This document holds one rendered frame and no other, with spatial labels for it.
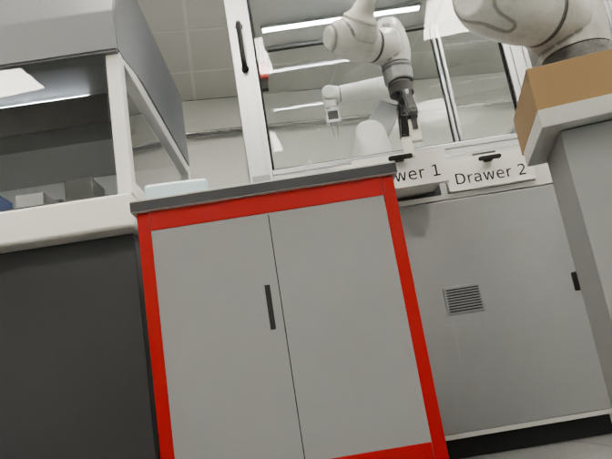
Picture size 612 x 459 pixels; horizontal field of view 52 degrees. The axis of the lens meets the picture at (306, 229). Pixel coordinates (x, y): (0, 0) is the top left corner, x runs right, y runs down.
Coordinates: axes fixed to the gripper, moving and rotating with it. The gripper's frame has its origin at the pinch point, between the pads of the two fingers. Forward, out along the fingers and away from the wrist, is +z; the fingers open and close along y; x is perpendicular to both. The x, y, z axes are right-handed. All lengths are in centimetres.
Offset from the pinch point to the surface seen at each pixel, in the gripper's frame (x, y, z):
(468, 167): -21.7, 22.4, 2.0
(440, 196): -10.9, 24.2, 9.9
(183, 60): 99, 263, -190
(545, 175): -47, 24, 8
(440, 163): -9.1, 8.6, 3.7
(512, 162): -36.2, 22.5, 2.8
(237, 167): 75, 336, -124
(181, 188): 63, -33, 13
